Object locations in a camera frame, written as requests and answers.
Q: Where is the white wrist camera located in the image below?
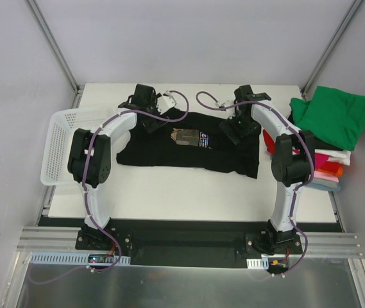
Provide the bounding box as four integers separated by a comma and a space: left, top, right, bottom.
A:
215, 99, 231, 111
156, 91, 176, 114

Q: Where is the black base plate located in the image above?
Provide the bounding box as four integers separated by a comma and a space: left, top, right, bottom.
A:
75, 219, 303, 268

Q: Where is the black folded t-shirt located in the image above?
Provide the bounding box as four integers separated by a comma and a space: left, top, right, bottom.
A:
287, 113, 343, 151

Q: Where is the magenta folded t-shirt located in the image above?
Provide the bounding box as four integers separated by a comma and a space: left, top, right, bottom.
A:
293, 148, 329, 167

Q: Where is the left slotted cable duct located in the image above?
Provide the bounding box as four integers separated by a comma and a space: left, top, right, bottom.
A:
30, 252, 131, 266

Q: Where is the white plastic basket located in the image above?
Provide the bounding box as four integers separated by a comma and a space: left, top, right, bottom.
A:
40, 107, 114, 186

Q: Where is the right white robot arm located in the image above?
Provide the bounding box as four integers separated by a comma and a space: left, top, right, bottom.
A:
219, 85, 315, 255

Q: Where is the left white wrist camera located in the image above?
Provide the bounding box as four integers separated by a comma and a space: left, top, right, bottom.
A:
156, 91, 176, 114

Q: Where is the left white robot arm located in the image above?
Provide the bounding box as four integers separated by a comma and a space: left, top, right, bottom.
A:
67, 84, 176, 250

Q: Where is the light blue folded t-shirt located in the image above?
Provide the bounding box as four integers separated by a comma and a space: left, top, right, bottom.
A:
307, 178, 341, 192

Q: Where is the right aluminium corner post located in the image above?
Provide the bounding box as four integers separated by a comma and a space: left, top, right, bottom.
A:
300, 0, 365, 99

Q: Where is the green folded t-shirt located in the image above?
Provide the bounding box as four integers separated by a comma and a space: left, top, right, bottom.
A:
290, 86, 365, 151

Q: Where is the aluminium rail frame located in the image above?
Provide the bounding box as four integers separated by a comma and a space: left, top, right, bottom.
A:
17, 192, 362, 257

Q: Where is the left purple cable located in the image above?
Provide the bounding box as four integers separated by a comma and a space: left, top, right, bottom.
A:
28, 90, 191, 284

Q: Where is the black graphic t-shirt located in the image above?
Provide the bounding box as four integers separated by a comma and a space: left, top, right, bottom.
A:
116, 112, 261, 178

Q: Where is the left aluminium corner post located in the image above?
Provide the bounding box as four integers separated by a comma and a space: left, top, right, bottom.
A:
25, 0, 83, 108

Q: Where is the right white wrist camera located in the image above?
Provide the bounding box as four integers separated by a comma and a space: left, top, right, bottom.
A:
215, 99, 231, 111

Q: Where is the white folded t-shirt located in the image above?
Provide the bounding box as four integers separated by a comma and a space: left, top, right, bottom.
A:
315, 149, 352, 166

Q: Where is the slotted cable duct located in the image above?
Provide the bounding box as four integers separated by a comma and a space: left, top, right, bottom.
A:
30, 252, 131, 266
246, 257, 269, 270

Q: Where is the orange folded t-shirt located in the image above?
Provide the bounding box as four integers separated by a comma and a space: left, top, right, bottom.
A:
316, 162, 343, 178

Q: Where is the aluminium corner post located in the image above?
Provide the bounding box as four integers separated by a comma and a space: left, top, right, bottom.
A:
25, 0, 83, 108
300, 0, 365, 99

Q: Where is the right slotted cable duct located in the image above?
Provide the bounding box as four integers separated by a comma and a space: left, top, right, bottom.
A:
246, 257, 269, 270

